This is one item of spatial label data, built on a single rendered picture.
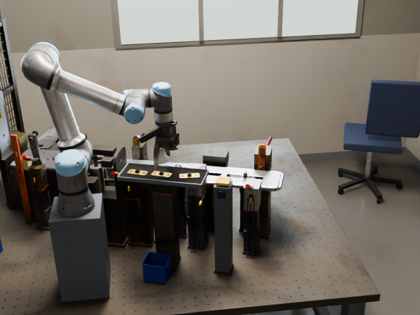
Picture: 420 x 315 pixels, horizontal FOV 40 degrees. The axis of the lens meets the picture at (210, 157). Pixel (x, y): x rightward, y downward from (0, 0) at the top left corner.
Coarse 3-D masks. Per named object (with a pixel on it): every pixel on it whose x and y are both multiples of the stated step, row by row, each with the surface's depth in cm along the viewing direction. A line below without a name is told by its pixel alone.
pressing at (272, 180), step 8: (24, 152) 305; (48, 152) 305; (56, 152) 305; (48, 160) 297; (128, 160) 295; (136, 160) 295; (144, 160) 296; (48, 168) 288; (112, 168) 287; (208, 168) 286; (216, 168) 286; (224, 168) 286; (232, 168) 285; (240, 168) 286; (208, 176) 278; (216, 176) 278; (224, 176) 278; (248, 176) 278; (256, 176) 278; (264, 176) 277; (272, 176) 277; (280, 176) 277; (208, 184) 273; (232, 184) 270; (240, 184) 270; (264, 184) 270; (272, 184) 270; (280, 184) 271
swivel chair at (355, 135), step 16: (384, 80) 410; (384, 96) 413; (400, 96) 411; (416, 96) 408; (368, 112) 424; (384, 112) 420; (400, 112) 418; (416, 112) 415; (352, 128) 458; (368, 128) 431; (384, 128) 427; (400, 128) 425; (416, 128) 422; (352, 144) 434; (368, 144) 432; (384, 144) 430; (400, 144) 430; (368, 160) 456; (368, 176) 462
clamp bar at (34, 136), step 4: (32, 132) 276; (36, 132) 276; (28, 136) 273; (32, 136) 273; (36, 136) 275; (32, 140) 274; (36, 140) 275; (32, 144) 276; (36, 144) 275; (32, 148) 277; (36, 148) 276; (32, 152) 279; (36, 152) 278; (40, 152) 280; (36, 156) 279; (40, 156) 280; (40, 160) 280
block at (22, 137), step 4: (12, 132) 314; (16, 132) 314; (20, 132) 314; (24, 132) 314; (20, 136) 310; (24, 136) 313; (20, 140) 309; (24, 140) 313; (20, 144) 309; (24, 144) 314; (20, 148) 310; (24, 148) 315
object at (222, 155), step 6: (210, 150) 297; (216, 150) 297; (222, 150) 297; (204, 156) 292; (210, 156) 292; (216, 156) 291; (222, 156) 291; (228, 156) 297; (204, 162) 294; (210, 162) 293; (216, 162) 292; (222, 162) 292; (210, 174) 297; (216, 174) 296
